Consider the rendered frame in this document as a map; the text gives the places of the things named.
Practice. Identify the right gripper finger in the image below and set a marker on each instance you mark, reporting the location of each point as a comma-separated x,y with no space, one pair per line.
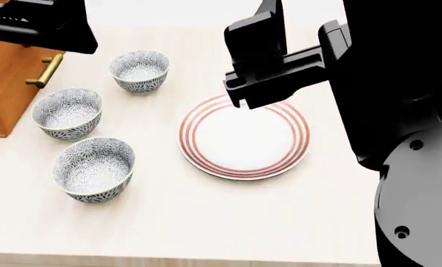
256,36
335,47

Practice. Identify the white plate with red rings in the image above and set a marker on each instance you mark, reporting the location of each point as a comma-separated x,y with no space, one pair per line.
243,139

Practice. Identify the blue floral patterned bowl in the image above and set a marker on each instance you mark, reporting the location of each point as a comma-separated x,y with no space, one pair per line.
93,167
68,111
139,80

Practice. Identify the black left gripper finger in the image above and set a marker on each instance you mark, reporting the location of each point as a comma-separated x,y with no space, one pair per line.
72,27

